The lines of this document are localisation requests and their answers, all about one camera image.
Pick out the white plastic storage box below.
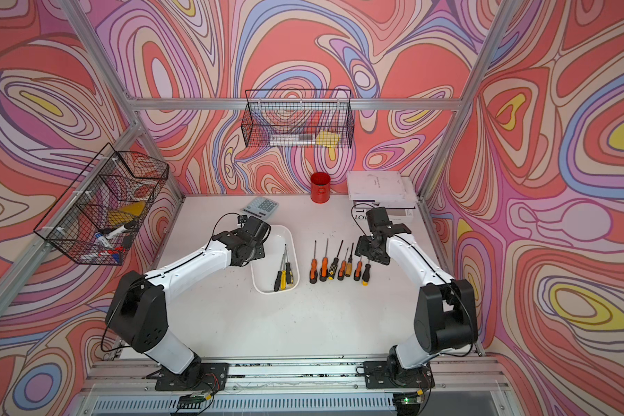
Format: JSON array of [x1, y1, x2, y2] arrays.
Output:
[[251, 225, 300, 296]]

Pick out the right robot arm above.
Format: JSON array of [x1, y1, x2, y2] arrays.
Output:
[[355, 207, 478, 374]]

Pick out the wire basket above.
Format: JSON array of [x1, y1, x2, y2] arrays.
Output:
[[34, 145, 169, 266], [241, 88, 355, 149]]

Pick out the left wire basket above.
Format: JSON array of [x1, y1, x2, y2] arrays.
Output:
[[34, 145, 169, 266]]

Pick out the grey calculator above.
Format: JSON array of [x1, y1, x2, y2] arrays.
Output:
[[242, 197, 279, 220]]

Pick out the orange flathead screwdriver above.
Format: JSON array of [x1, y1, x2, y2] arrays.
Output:
[[353, 256, 363, 282]]

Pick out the white marker pen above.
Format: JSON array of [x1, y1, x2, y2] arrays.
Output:
[[95, 222, 136, 248]]

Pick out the black thin-shaft screwdriver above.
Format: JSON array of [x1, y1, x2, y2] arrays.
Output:
[[273, 255, 286, 292]]

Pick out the red metal cup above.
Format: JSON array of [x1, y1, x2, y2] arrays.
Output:
[[310, 172, 331, 204]]

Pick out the yellow flathead screwdriver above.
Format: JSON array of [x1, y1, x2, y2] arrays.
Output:
[[275, 246, 287, 291]]

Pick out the top white book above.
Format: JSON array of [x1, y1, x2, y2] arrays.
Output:
[[347, 171, 417, 204]]

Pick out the small black orange screwdriver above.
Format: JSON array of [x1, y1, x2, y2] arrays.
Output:
[[310, 242, 318, 284]]

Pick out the black yellow-collar brown-shaft screwdriver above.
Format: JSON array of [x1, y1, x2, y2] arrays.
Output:
[[344, 245, 354, 277]]

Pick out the middle white torn book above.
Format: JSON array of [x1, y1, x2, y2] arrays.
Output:
[[352, 200, 416, 210]]

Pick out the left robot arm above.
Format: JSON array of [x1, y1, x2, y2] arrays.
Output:
[[105, 215, 271, 375]]

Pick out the orange phillips screwdriver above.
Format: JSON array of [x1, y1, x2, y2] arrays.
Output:
[[319, 239, 329, 282]]

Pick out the back wire basket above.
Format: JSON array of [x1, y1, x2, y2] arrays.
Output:
[[241, 88, 355, 149]]

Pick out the bottom white LOVER book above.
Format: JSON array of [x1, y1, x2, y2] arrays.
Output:
[[353, 207, 414, 224]]

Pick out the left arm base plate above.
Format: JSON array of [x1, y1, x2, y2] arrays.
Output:
[[155, 362, 230, 392]]

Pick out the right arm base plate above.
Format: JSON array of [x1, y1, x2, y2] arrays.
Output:
[[361, 359, 435, 391]]

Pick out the black yellow-collar phillips screwdriver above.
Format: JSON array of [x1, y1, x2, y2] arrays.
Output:
[[362, 261, 371, 286]]

